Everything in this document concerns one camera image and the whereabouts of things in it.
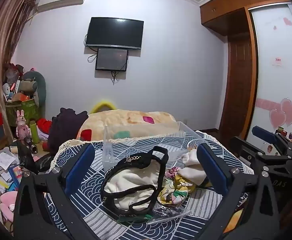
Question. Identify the red cloth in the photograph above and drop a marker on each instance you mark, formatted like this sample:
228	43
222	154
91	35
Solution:
44	126

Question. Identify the pile of papers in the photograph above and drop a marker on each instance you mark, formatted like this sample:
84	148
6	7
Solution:
3	170

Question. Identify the large black wall television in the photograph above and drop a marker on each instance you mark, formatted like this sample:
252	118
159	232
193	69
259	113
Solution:
114	32

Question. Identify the green bottle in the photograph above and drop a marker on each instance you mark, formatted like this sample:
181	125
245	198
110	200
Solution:
34	132

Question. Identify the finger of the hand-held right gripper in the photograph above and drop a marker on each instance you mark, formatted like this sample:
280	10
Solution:
263	133
243	148

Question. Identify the brown striped curtain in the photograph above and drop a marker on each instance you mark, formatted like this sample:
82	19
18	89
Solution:
3	42

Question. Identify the small black wall monitor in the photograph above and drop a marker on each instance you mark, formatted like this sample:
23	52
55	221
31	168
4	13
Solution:
111	59

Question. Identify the clear plastic bag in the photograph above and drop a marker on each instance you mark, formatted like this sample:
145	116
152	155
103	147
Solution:
166	212

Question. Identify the white air conditioner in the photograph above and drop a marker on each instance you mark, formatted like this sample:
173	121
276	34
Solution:
58	1

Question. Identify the beige printed blanket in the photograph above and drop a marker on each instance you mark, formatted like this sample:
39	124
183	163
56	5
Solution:
126	122

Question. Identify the black flashlight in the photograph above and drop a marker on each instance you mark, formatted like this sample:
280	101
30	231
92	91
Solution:
30	145

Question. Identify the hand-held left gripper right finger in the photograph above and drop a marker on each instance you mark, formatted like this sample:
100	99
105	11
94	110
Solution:
212	171

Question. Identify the wooden wardrobe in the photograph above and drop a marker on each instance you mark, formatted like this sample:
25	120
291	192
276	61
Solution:
273	42

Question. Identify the grey-green plush toy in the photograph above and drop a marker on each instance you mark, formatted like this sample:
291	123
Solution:
33	86

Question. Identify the pink plush toy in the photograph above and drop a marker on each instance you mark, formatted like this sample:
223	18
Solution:
7	202

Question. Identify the dark purple clothing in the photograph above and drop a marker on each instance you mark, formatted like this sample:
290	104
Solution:
64	127

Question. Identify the green storage bag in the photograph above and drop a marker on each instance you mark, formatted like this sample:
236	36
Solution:
27	111

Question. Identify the pink heart stickers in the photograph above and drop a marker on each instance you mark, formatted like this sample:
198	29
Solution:
287	111

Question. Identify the clear plastic box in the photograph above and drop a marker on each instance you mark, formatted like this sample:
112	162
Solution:
148	145

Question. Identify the brown wooden door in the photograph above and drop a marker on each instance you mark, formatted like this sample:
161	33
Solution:
239	87

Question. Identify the cream bag with black trim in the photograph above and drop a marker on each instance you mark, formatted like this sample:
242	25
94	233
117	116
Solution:
131	182

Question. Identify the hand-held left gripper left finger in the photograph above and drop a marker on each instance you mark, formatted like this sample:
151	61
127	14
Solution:
80	166

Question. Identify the pink bunny toy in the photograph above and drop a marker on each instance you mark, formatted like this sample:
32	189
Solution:
21	126

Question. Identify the blue white wave-pattern cloth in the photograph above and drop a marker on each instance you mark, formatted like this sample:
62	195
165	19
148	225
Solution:
90	192

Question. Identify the red jar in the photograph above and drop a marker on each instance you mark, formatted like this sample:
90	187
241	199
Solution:
281	132

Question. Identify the white soft cloth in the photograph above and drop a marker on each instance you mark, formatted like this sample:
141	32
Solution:
192	166

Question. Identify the floral yellow cloth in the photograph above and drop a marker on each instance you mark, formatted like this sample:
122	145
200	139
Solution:
176	192

